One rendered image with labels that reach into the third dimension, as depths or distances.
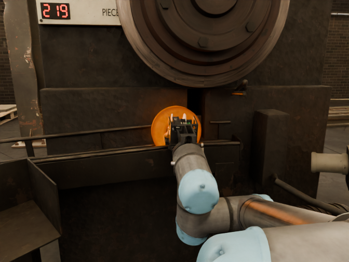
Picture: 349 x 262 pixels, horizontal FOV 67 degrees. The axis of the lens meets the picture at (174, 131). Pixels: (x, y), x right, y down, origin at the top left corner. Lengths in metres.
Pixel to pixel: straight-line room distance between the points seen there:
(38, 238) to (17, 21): 3.10
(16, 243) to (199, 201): 0.37
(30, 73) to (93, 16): 2.66
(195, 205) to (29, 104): 3.17
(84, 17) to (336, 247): 0.82
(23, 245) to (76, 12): 0.63
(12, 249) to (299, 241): 0.52
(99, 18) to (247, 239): 0.78
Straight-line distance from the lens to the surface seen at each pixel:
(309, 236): 0.23
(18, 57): 3.54
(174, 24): 0.66
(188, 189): 0.49
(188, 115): 0.79
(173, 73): 0.74
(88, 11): 0.89
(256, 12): 0.72
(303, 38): 1.05
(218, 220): 0.59
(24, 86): 3.54
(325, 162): 0.85
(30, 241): 0.63
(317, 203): 0.87
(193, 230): 0.59
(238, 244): 0.21
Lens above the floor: 0.94
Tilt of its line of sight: 14 degrees down
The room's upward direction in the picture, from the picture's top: straight up
